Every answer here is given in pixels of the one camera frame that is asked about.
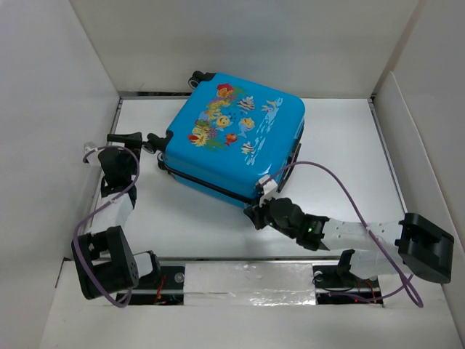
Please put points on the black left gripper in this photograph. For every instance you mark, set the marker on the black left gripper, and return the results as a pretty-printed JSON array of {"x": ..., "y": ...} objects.
[{"x": 133, "y": 142}]

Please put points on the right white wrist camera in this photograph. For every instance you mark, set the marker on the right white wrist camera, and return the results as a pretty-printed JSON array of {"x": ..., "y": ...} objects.
[{"x": 267, "y": 187}]

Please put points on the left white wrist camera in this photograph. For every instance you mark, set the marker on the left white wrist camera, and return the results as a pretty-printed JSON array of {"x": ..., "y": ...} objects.
[{"x": 91, "y": 154}]

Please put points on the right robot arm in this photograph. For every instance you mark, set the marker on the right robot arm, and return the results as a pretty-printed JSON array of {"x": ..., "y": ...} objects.
[{"x": 412, "y": 245}]

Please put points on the blue child suitcase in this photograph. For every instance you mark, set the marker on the blue child suitcase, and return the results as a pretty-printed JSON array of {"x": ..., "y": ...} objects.
[{"x": 228, "y": 135}]

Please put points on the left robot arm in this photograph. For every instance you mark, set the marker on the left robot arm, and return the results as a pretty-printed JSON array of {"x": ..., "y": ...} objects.
[{"x": 105, "y": 263}]

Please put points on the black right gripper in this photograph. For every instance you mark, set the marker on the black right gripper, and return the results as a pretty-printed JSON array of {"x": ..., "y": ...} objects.
[{"x": 255, "y": 213}]

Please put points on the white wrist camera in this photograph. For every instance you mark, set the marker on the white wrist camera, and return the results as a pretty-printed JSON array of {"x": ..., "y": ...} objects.
[
  {"x": 267, "y": 187},
  {"x": 91, "y": 154}
]

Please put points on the metal base rail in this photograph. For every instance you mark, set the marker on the metal base rail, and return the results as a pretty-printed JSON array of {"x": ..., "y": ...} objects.
[{"x": 330, "y": 288}]

